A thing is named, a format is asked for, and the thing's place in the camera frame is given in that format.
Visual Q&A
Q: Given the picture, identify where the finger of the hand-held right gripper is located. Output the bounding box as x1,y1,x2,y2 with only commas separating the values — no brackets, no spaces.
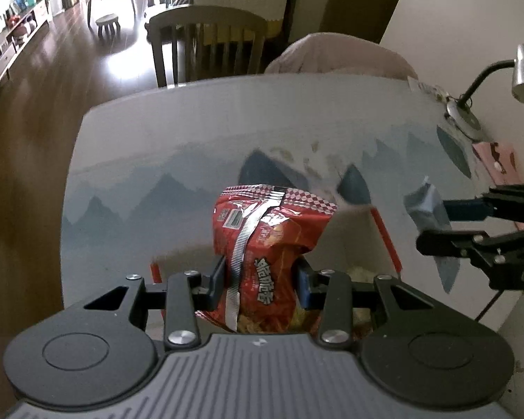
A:
416,222,524,272
441,184,524,224

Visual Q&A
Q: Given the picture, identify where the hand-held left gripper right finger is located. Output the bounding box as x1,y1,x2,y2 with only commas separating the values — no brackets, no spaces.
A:
296,256,440,346

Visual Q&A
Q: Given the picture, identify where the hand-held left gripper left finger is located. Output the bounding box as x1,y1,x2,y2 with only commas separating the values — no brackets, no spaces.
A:
84,255,228,350

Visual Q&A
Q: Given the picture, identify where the grey blue snack packet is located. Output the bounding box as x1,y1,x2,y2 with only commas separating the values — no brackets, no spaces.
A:
403,177,453,233

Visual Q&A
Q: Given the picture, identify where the red checkered chip bag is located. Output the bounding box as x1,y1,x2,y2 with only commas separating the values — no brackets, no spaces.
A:
196,184,338,336

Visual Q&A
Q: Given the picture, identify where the grey cardboard box red tape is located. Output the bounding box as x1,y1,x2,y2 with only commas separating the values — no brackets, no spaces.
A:
150,206,403,338

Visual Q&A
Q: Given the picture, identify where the pink printed card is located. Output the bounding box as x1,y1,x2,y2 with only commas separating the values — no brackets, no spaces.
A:
471,140,521,185

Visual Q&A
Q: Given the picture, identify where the silver desk lamp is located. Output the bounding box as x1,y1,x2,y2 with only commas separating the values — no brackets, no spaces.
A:
444,43,524,135

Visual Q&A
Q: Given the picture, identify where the pink covered chair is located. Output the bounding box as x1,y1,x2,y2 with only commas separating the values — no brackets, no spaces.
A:
263,32,419,81

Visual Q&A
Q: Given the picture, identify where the wooden dining chair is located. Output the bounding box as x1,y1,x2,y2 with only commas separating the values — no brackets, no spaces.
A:
149,4,268,89

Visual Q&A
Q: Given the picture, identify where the beige sofa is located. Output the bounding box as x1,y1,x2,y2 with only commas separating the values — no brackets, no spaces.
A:
174,0,290,38

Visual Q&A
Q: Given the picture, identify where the small round stool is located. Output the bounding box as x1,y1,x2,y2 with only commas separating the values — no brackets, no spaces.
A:
94,13,122,41

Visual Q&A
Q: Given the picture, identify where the long wooden tv cabinet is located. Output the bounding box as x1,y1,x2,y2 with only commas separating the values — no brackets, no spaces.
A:
0,0,52,111

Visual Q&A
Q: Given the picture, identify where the black cable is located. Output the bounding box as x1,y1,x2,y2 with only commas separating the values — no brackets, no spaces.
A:
475,289,504,323

